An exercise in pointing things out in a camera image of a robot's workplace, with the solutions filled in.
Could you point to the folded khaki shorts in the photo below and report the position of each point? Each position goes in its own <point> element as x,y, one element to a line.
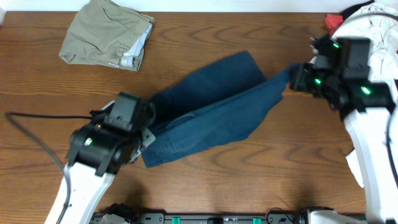
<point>104,33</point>

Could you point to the black garment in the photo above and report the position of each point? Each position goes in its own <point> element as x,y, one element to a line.
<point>346,13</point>

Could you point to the red garment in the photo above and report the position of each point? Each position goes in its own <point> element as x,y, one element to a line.
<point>333,22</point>

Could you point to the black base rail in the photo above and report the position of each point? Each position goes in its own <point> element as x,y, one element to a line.
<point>121,213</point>

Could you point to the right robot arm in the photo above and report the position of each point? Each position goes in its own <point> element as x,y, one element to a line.
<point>381,205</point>

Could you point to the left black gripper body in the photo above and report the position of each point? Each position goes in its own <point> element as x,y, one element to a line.
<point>147,134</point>

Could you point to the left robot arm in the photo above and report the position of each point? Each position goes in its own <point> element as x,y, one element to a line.
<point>115,137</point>

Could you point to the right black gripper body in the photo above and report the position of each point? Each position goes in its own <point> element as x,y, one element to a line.
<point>301,78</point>

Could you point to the navy blue shorts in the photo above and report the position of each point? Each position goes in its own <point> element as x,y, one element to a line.
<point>218,104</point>

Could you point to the white patterned shirt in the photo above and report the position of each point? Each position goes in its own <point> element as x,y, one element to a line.
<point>373,37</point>

